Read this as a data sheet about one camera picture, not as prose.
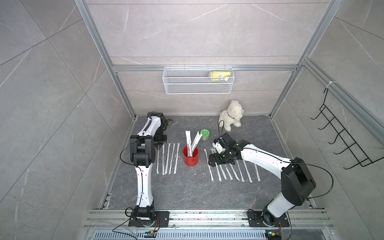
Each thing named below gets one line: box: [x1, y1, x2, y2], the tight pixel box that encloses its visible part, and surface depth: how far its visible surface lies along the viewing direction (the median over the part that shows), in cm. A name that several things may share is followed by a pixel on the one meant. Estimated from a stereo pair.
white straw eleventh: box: [165, 143, 171, 175], surface depth 97 cm
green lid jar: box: [200, 129, 210, 141], surface depth 106 cm
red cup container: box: [183, 146, 199, 167], surface depth 92 cm
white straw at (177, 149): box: [173, 142, 180, 174], surface depth 98 cm
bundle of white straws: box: [185, 130, 203, 158], surface depth 90 cm
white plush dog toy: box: [218, 100, 245, 132], surface depth 105 cm
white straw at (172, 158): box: [168, 143, 176, 175], surface depth 97 cm
